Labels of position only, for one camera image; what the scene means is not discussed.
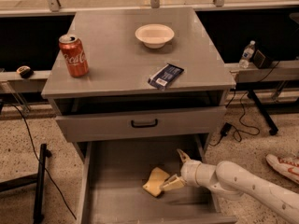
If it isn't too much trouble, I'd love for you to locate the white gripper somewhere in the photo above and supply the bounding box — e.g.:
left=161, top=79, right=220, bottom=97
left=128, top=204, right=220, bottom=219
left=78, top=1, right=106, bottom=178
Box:
left=160, top=148, right=217, bottom=191

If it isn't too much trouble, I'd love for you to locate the yellow sponge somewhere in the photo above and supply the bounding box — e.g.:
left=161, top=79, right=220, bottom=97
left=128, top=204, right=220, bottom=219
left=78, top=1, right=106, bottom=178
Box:
left=142, top=167, right=170, bottom=197

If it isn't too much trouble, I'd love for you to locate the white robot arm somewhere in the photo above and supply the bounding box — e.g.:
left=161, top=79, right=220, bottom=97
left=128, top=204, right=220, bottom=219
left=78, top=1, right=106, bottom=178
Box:
left=160, top=149, right=299, bottom=224

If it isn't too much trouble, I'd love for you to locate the grey upper drawer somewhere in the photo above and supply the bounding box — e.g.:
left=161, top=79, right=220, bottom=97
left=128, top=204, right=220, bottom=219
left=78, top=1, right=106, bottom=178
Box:
left=56, top=106, right=226, bottom=143

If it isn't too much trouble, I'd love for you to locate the open grey lower drawer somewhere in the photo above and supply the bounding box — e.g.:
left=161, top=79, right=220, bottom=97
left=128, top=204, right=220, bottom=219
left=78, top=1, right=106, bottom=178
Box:
left=78, top=135, right=237, bottom=224

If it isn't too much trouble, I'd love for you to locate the grey drawer cabinet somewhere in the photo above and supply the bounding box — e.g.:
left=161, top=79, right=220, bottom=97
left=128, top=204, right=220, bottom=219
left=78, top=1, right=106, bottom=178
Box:
left=42, top=7, right=235, bottom=157

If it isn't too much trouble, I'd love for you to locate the dark blue snack packet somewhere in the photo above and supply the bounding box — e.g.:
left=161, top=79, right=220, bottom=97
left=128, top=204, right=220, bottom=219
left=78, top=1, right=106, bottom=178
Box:
left=148, top=63, right=184, bottom=90

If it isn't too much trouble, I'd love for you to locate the black table leg right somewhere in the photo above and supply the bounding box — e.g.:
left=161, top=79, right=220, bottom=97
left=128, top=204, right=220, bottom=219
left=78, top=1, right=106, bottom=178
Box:
left=248, top=90, right=278, bottom=135

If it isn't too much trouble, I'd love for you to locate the white and red sneaker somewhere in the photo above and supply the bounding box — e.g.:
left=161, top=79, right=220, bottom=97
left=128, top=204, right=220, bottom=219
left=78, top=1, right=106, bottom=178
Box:
left=266, top=154, right=299, bottom=184

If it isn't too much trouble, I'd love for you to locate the small black box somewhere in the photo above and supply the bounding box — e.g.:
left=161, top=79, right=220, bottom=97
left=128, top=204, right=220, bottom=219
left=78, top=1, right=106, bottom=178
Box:
left=253, top=49, right=273, bottom=69

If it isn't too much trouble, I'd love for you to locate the white bowl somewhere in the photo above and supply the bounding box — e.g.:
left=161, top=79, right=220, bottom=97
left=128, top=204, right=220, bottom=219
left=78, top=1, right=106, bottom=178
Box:
left=135, top=24, right=175, bottom=49

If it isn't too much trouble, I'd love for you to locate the clear plastic water bottle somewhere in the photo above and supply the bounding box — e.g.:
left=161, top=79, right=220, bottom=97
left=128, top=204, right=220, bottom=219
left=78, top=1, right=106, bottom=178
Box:
left=239, top=40, right=255, bottom=69

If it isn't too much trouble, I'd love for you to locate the black stand leg left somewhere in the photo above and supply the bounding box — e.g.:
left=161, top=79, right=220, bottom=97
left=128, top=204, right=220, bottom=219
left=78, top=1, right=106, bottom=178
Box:
left=0, top=144, right=51, bottom=224

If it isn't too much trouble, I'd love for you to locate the red Coca-Cola can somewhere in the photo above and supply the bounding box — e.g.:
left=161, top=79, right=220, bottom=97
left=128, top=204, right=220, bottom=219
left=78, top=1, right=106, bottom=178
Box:
left=59, top=35, right=89, bottom=77

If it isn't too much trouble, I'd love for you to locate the black and yellow tape measure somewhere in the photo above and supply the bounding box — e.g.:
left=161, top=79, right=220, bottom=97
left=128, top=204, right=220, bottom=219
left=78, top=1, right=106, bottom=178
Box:
left=17, top=65, right=34, bottom=78

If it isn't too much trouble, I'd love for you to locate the black drawer handle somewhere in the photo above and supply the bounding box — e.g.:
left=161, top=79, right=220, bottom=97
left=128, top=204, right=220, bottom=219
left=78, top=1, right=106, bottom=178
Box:
left=131, top=119, right=159, bottom=129

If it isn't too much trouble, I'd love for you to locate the black cable on floor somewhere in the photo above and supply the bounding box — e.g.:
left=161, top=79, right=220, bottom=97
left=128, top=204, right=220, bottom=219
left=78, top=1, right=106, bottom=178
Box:
left=2, top=100, right=78, bottom=220

